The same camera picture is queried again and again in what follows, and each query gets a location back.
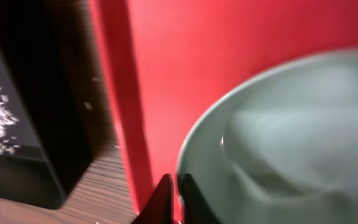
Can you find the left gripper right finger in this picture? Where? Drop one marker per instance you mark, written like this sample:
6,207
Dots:
196,208

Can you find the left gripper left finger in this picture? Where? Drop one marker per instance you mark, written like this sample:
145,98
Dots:
158,210

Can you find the mint green bowl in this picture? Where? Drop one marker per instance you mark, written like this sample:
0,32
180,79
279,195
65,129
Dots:
281,147

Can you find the black waste tray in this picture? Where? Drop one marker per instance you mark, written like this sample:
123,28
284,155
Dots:
49,71

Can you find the red serving tray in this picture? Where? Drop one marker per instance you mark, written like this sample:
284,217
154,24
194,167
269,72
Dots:
164,63

